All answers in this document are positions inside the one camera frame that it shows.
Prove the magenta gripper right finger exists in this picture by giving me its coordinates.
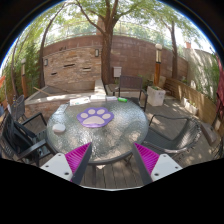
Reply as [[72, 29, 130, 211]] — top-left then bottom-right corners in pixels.
[[132, 143, 182, 185]]

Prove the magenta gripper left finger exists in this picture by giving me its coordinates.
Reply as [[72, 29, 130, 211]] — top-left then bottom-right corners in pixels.
[[41, 142, 92, 185]]

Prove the purple paw mouse pad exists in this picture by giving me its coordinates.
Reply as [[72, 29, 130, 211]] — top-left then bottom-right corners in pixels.
[[76, 107, 114, 128]]

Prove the black chair right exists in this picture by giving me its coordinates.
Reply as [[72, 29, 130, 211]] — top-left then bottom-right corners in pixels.
[[142, 114, 201, 157]]

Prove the black chair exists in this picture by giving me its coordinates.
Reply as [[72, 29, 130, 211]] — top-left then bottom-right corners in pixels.
[[142, 114, 201, 157], [0, 113, 56, 167]]

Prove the round glass patio table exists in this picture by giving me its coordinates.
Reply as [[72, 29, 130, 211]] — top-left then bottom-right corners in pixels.
[[47, 100, 148, 165]]

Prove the black chair left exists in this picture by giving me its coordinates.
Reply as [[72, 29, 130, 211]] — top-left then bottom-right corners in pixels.
[[0, 113, 56, 167]]

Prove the white paper sheet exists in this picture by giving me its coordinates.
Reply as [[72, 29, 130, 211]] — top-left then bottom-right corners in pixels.
[[69, 97, 90, 106]]

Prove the white square planter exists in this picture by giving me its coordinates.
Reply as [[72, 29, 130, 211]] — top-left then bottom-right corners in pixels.
[[147, 86, 165, 106]]

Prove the white long planter box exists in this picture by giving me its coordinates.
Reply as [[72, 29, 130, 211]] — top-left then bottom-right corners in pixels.
[[183, 98, 198, 115]]

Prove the green small object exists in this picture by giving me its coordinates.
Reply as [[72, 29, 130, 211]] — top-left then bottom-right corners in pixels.
[[118, 98, 127, 103]]

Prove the small white box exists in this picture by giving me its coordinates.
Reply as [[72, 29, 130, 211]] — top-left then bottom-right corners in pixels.
[[106, 96, 117, 101]]

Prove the dark chair far side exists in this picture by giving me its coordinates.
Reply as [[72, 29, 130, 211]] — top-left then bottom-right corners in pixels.
[[112, 75, 148, 111]]

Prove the large tree trunk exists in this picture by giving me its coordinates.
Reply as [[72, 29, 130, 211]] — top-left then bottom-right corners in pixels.
[[75, 0, 135, 84]]

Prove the wooden lamp post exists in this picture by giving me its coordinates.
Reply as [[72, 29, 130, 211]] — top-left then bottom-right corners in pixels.
[[154, 43, 162, 86]]

